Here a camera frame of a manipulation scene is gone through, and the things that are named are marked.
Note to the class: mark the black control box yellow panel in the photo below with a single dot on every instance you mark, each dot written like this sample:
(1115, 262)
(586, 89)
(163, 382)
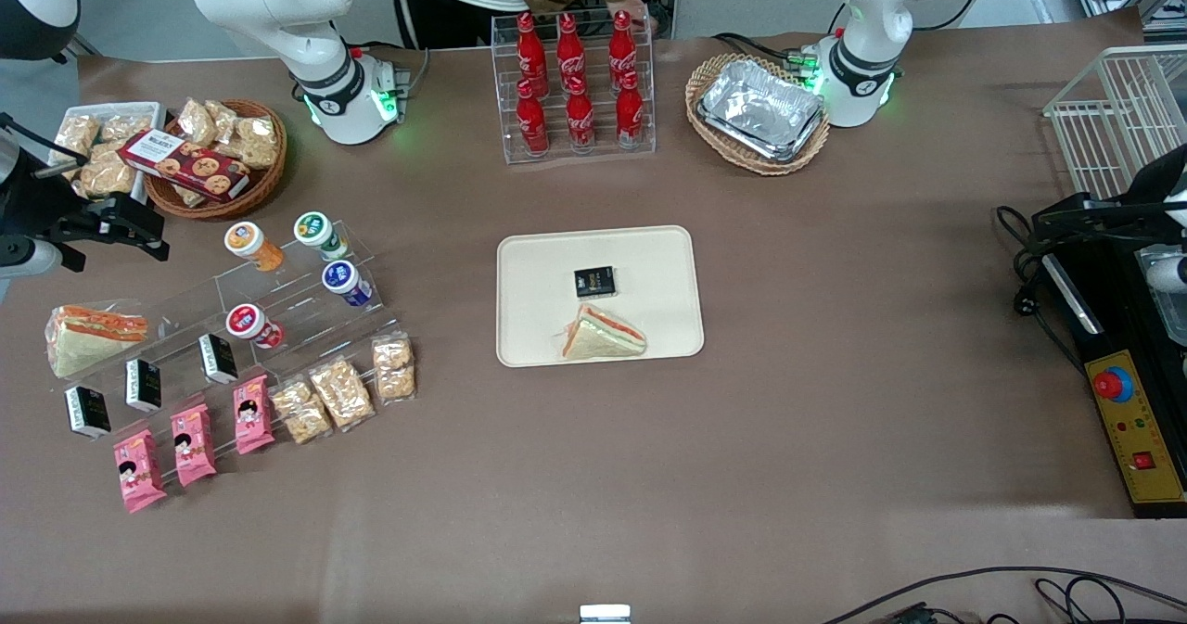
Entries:
(1136, 439)

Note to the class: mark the clear acrylic bottle rack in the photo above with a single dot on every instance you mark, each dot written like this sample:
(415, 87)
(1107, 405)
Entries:
(575, 156)

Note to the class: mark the white rectangular snack tray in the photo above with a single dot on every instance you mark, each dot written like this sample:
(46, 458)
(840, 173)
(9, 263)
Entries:
(148, 112)

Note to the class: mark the wrapped triangle sandwich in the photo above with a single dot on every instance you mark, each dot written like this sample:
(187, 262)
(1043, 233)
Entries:
(88, 341)
(603, 337)

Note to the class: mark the stacked aluminium foil trays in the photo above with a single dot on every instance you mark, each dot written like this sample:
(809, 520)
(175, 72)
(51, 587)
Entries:
(760, 109)

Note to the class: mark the person bare hand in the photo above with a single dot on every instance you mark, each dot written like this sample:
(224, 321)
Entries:
(631, 14)

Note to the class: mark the black snack box gold print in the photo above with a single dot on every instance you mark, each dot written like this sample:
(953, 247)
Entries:
(595, 281)

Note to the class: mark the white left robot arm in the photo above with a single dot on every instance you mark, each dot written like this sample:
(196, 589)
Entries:
(867, 12)

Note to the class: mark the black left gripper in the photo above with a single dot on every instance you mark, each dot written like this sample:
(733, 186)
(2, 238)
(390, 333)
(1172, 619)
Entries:
(1137, 213)

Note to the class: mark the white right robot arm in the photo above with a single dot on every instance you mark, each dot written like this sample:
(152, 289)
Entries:
(278, 3)

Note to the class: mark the blue gum bottle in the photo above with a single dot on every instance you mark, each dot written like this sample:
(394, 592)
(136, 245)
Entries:
(345, 281)

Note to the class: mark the round brown wicker basket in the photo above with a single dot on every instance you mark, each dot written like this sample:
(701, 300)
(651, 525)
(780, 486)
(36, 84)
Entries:
(264, 184)

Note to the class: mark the green gum bottle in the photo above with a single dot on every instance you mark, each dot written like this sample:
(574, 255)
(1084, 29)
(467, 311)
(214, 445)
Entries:
(317, 232)

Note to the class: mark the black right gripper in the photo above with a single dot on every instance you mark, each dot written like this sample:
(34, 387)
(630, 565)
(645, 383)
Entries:
(33, 209)

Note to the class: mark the black white-edged snack box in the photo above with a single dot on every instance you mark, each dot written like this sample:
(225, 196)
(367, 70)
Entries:
(143, 385)
(219, 359)
(87, 413)

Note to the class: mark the red gum bottle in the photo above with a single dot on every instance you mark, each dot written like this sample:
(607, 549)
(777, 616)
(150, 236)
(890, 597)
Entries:
(250, 324)

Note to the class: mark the small white device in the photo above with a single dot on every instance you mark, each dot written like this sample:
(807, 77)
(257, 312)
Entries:
(605, 615)

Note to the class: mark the clear plastic cover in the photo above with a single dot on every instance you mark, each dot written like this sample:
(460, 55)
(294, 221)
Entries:
(1164, 295)

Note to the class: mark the pink snack packet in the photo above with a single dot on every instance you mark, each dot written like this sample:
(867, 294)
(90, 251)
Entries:
(139, 472)
(194, 445)
(253, 415)

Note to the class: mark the clear acrylic stepped stand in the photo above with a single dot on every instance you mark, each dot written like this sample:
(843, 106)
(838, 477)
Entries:
(306, 327)

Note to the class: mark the red cola bottle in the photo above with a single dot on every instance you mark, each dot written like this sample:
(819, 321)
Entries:
(570, 49)
(532, 123)
(580, 121)
(622, 47)
(530, 49)
(630, 116)

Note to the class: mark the red cookie box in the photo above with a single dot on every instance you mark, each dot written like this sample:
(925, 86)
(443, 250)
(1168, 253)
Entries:
(185, 165)

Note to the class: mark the red emergency stop button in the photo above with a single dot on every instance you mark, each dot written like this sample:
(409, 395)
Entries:
(1111, 383)

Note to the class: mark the beige plastic tray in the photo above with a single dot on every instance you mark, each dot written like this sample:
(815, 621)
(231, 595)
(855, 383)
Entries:
(538, 327)

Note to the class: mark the orange gum bottle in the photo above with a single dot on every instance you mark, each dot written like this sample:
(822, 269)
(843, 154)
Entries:
(250, 244)

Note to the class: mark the light wicker oval basket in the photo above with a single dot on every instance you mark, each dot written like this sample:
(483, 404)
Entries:
(709, 72)

